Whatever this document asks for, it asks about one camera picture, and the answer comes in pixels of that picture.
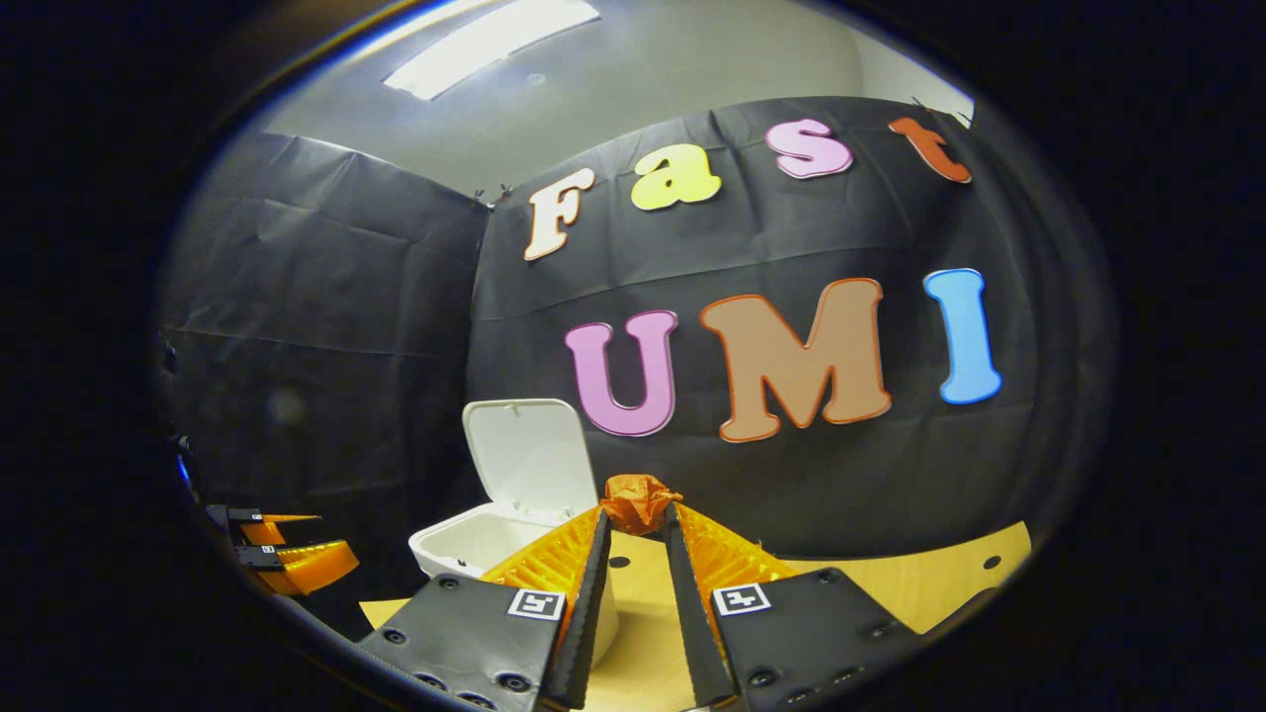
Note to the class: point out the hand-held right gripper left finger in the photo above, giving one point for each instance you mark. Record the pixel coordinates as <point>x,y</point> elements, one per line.
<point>591,593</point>

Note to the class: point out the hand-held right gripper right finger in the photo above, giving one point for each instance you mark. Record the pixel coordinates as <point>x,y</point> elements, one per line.
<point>682,603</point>

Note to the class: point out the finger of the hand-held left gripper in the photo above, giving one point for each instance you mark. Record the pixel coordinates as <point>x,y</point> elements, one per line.
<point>272,529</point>
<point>307,566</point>

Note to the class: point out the orange paper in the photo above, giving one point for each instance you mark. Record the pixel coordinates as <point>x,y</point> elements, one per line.
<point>638,504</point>

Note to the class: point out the white desktop garbage bin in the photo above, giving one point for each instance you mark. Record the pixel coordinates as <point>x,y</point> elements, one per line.
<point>524,465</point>

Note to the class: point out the wooden desktop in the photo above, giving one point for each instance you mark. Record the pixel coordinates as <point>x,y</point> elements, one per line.
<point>890,583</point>

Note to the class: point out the ceiling light panel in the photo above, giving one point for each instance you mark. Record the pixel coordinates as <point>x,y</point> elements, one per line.
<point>485,44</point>

